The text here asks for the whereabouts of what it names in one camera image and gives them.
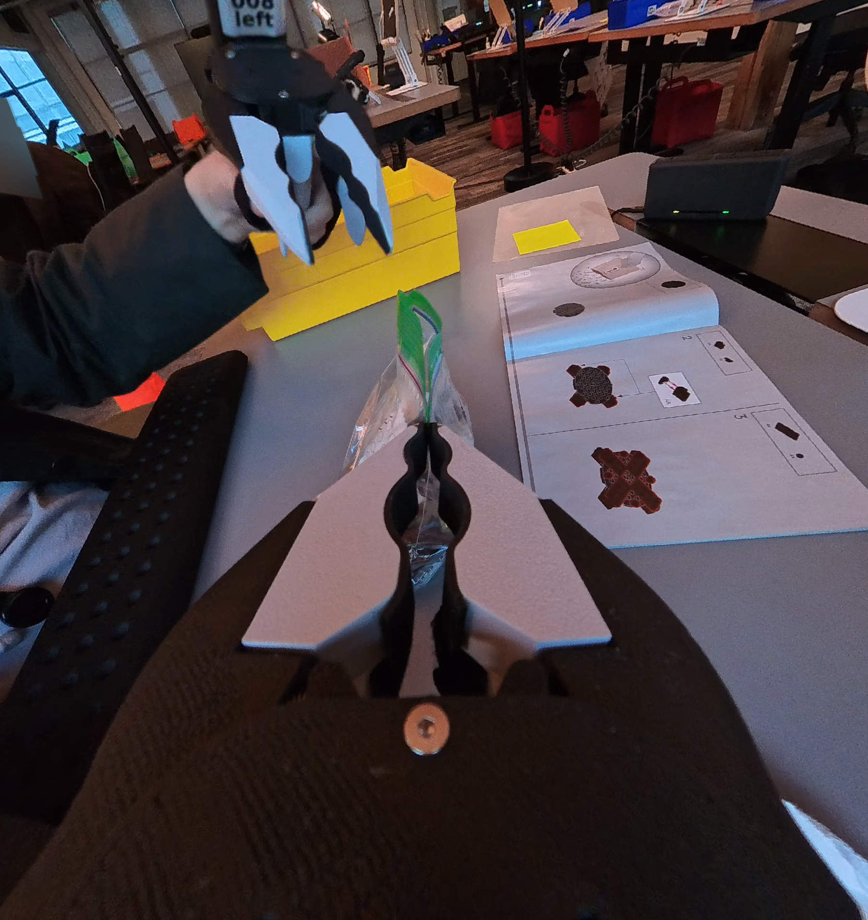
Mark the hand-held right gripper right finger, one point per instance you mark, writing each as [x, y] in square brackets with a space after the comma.
[527, 575]

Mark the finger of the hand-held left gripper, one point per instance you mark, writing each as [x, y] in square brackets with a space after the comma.
[362, 165]
[268, 180]

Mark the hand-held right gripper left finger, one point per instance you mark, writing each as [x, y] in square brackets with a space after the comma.
[326, 575]

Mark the clear zip bag green seal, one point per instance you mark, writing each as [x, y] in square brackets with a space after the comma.
[405, 402]

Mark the person's left hand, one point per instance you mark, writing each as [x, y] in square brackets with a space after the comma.
[218, 194]

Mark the yellow plastic bin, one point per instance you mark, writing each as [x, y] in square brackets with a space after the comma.
[419, 187]
[347, 295]

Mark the red bag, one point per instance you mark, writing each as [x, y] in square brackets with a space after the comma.
[685, 115]
[570, 126]
[505, 129]

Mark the black floor pole stand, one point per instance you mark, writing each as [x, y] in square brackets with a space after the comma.
[524, 108]

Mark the clear plastic sleeve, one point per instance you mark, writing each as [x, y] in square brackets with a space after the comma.
[549, 205]

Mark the open instruction booklet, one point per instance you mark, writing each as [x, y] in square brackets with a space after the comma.
[692, 467]

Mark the yellow sticky note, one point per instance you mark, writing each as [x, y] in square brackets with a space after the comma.
[547, 237]

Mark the white power strip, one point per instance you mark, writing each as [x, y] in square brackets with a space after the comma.
[570, 167]

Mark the long wooden table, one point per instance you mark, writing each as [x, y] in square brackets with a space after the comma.
[707, 21]
[534, 47]

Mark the black perforated chair armrest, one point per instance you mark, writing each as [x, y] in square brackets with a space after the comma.
[117, 539]

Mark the orange floor tape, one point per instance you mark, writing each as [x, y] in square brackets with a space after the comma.
[140, 392]

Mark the window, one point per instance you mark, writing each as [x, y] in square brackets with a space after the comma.
[9, 72]

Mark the person's light grey clothing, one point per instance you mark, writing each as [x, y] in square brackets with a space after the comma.
[24, 532]

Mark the blue bin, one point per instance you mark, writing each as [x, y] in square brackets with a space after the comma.
[631, 13]

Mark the black box with green lights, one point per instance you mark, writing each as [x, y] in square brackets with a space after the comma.
[714, 183]

